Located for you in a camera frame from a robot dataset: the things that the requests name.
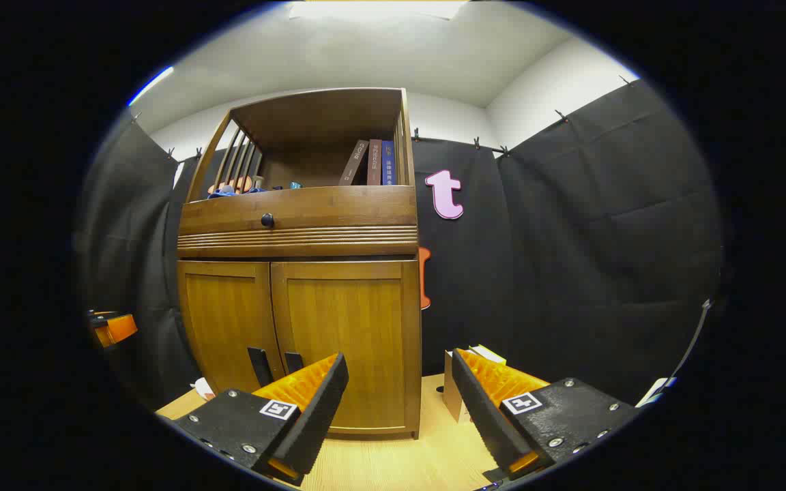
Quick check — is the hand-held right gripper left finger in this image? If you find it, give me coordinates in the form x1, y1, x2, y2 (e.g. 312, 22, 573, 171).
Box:
173, 353, 349, 486

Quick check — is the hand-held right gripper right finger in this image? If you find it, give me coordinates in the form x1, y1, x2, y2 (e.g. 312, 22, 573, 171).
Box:
451, 348, 639, 481

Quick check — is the wooden cabinet door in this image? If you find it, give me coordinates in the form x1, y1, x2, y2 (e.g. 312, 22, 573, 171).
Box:
178, 261, 286, 396
270, 261, 421, 435

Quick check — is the wooden double-door shoe cabinet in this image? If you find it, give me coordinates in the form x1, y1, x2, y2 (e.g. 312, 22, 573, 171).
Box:
176, 87, 423, 441

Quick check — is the white orange cover book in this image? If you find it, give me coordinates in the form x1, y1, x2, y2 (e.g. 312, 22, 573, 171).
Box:
443, 344, 507, 423

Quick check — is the orange toy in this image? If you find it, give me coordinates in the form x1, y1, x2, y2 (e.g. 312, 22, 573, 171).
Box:
207, 175, 254, 195

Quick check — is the black backdrop cloth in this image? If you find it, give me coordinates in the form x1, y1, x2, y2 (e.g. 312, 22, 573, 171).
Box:
72, 78, 725, 410

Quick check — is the wooden drawer with black knob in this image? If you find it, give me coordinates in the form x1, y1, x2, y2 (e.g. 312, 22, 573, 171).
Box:
179, 185, 418, 236

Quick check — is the leaning brown book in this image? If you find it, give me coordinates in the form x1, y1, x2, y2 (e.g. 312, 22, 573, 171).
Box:
338, 140, 370, 186

